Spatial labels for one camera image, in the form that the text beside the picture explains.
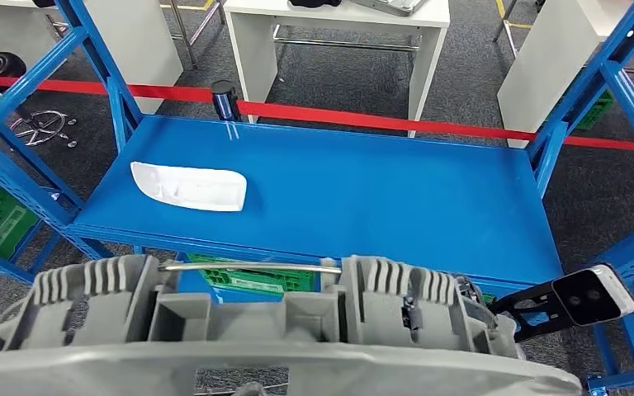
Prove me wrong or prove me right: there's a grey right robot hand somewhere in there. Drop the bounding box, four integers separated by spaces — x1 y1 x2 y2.
451 275 499 332

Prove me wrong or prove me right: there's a silver grey wheel hubcap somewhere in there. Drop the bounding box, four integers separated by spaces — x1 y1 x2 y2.
0 253 584 396

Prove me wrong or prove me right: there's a red barrier belt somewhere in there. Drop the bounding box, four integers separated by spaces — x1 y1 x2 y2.
0 75 634 153

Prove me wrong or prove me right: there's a white table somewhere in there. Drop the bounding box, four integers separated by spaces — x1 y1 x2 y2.
222 0 452 139
496 0 634 149
0 0 185 115

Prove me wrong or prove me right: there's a white plastic mirror cover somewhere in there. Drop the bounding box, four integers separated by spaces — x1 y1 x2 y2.
130 161 248 213

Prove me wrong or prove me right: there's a grey metal tray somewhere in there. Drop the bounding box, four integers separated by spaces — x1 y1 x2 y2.
349 0 428 17

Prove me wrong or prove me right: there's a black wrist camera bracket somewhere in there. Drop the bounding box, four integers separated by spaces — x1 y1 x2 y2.
489 284 575 344

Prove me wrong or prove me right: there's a black barrier post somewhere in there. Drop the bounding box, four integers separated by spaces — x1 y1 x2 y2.
211 80 242 122

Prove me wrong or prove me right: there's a chrome table leg frame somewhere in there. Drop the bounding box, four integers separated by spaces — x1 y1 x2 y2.
169 0 225 69

